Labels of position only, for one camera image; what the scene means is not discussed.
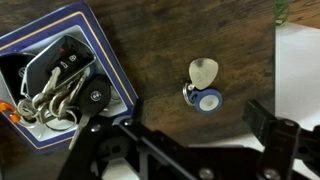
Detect dark wooden console table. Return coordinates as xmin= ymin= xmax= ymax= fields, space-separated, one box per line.
xmin=0 ymin=0 xmax=277 ymax=180

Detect blue and silver key tags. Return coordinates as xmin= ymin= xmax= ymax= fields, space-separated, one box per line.
xmin=181 ymin=57 xmax=224 ymax=116

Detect grey rimmed black key fob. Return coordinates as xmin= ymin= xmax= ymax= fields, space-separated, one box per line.
xmin=21 ymin=32 xmax=98 ymax=100

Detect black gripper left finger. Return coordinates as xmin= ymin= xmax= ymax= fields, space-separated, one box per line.
xmin=56 ymin=97 xmax=208 ymax=180

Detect bunch of metal keys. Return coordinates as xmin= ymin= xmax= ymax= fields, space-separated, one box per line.
xmin=15 ymin=65 xmax=89 ymax=133

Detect small green plant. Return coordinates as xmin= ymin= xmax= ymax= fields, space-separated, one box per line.
xmin=273 ymin=0 xmax=292 ymax=27

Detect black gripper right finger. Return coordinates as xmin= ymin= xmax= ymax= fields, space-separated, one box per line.
xmin=242 ymin=98 xmax=320 ymax=180

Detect square blue rimmed key tray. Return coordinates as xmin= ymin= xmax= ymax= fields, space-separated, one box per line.
xmin=0 ymin=1 xmax=140 ymax=155

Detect black BMW key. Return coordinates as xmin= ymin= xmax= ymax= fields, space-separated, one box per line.
xmin=67 ymin=73 xmax=113 ymax=151

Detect black VW key fob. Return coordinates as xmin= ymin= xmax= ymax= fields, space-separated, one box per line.
xmin=0 ymin=51 xmax=38 ymax=105

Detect orange key strap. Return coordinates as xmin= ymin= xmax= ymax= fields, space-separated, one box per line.
xmin=0 ymin=101 xmax=22 ymax=124

